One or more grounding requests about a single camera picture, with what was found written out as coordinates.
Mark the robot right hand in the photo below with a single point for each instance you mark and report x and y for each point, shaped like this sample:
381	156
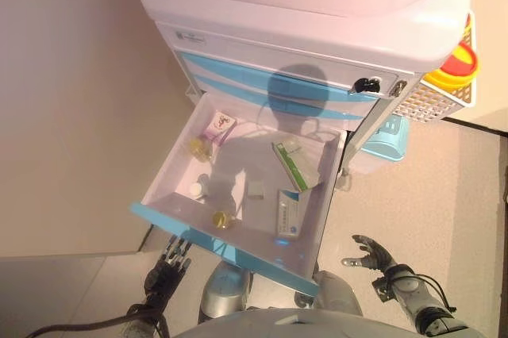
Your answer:
379	256

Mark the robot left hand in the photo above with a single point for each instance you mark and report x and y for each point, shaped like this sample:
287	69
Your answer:
166	270

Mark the white drawer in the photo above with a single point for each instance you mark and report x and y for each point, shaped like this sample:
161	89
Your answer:
238	254

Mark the yellow capsule bottle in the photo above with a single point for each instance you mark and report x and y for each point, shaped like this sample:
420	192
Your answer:
223	220
200	149

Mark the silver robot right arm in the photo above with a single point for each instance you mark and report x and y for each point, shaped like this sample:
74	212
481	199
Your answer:
412	290

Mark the white cap medicine bottle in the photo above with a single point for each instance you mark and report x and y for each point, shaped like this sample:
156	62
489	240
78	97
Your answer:
197	189

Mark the blue white medicine box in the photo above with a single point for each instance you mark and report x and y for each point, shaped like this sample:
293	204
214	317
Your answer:
287	215

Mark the green white medicine box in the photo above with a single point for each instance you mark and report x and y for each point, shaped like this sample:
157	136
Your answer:
295	165

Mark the pink white medicine box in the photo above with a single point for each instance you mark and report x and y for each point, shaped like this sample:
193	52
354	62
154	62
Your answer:
220	124

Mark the silver robot right leg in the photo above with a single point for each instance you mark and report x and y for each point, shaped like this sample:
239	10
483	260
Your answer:
337	294

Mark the cart caster wheel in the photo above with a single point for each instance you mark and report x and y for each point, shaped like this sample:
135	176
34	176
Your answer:
344	181

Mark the grey robot torso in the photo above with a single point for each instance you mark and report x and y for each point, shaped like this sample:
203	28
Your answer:
297	326

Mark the small grey box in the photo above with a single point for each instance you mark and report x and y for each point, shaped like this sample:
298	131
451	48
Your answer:
256	189

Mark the white mesh basket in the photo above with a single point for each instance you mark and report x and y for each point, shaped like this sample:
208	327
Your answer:
428	102

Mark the metal cart side latch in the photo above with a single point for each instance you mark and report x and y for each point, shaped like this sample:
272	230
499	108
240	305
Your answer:
398	88

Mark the black cart keys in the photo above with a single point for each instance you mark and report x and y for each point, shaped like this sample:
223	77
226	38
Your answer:
365	85

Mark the white medical cart blue drawers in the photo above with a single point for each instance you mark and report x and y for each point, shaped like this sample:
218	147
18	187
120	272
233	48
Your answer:
297	24

